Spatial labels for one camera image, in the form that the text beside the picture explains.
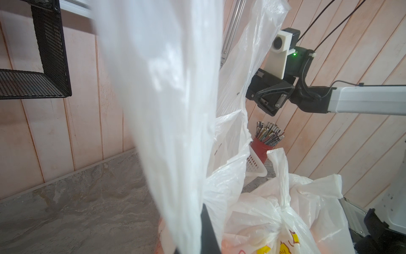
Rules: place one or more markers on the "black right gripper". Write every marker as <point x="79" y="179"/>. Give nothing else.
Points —
<point x="269" y="92"/>

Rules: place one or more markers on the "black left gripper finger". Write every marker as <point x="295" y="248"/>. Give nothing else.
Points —
<point x="208" y="238"/>

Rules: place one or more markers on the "white printed bag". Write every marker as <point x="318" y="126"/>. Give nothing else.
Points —
<point x="263" y="221"/>
<point x="185" y="109"/>

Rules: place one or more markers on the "white printed bag back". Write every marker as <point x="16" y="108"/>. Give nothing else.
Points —
<point x="185" y="109"/>

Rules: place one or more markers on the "white plastic bag front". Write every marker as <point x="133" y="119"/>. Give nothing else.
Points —
<point x="317" y="202"/>

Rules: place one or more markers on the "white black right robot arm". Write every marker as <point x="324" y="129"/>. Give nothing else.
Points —
<point x="386" y="222"/>

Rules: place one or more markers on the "red cup of pens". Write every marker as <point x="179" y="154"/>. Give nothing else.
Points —
<point x="267" y="136"/>

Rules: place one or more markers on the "black wire mesh basket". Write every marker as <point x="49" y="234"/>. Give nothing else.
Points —
<point x="34" y="60"/>

